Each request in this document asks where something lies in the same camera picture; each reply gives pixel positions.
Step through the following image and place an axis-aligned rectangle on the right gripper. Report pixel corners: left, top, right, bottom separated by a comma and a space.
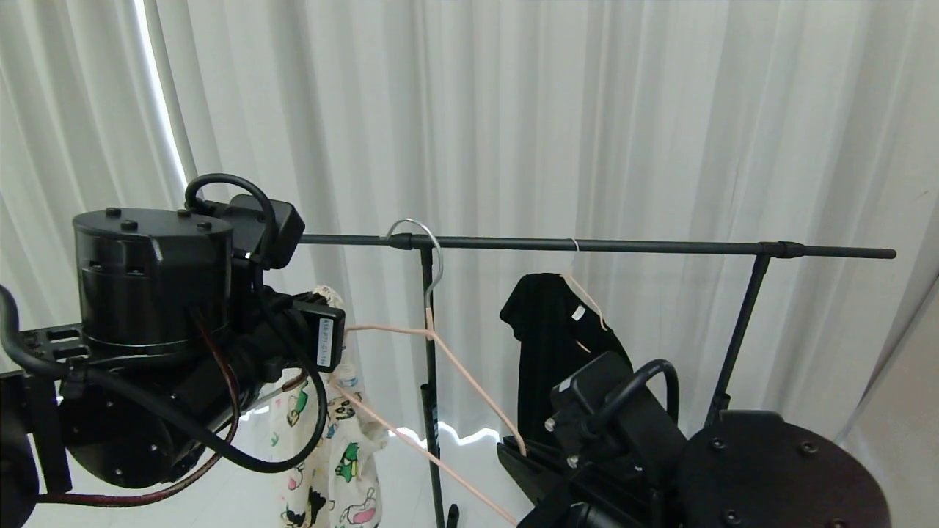
516, 479, 662, 528

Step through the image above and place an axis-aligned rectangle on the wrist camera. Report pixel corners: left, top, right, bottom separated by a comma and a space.
544, 351, 689, 488
192, 194, 306, 271

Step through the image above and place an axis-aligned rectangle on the black garment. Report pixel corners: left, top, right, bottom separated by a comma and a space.
500, 273, 634, 448

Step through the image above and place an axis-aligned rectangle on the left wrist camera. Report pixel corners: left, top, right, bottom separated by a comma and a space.
192, 194, 306, 271

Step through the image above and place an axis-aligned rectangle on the pink clothes hanger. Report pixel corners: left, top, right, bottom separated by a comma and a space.
560, 238, 610, 354
329, 218, 530, 527

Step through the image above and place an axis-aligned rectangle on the cream printed garment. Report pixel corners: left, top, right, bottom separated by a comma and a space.
268, 285, 390, 528

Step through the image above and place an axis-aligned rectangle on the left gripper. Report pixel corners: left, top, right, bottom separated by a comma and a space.
246, 293, 346, 383

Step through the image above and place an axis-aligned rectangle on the black clothes rack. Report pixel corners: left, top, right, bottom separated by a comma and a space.
299, 233, 897, 528

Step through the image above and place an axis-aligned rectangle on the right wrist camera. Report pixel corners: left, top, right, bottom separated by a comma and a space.
544, 351, 689, 488

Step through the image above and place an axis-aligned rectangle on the white curtain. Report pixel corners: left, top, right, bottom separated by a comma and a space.
0, 0, 939, 448

